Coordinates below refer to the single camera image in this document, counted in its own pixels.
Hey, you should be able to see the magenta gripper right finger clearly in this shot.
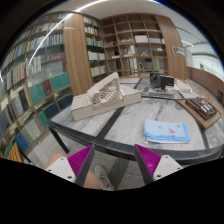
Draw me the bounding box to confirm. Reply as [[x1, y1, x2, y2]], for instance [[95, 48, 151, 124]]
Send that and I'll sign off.
[[134, 144, 182, 184]]

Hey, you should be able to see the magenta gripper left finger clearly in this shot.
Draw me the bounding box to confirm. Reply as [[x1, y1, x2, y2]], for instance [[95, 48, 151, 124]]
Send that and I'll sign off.
[[47, 145, 95, 186]]

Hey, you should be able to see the light blue folded towel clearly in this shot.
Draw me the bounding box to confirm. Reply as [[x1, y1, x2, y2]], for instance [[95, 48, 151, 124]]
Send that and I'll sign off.
[[143, 119, 190, 144]]

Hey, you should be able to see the person's leg and shoe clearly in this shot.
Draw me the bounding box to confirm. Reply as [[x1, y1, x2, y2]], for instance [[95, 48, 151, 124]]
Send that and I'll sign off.
[[44, 153, 114, 191]]

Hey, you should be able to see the white architectural building model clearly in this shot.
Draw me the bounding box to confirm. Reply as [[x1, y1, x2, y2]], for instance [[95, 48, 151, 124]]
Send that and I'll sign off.
[[71, 72, 141, 121]]

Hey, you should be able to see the flat white site model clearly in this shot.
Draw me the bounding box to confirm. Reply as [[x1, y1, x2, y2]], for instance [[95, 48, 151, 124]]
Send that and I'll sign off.
[[174, 79, 203, 98]]

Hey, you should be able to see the glass-front bookcase with books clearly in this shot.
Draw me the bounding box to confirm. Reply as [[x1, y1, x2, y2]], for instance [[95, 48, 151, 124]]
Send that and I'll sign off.
[[0, 11, 107, 158]]

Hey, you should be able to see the wooden open bookshelf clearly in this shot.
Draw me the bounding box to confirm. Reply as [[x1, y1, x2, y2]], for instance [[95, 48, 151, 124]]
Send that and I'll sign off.
[[101, 13, 168, 77]]

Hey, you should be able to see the white wall sign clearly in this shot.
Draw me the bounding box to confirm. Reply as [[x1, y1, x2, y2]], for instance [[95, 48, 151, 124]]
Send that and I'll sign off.
[[173, 46, 185, 56]]

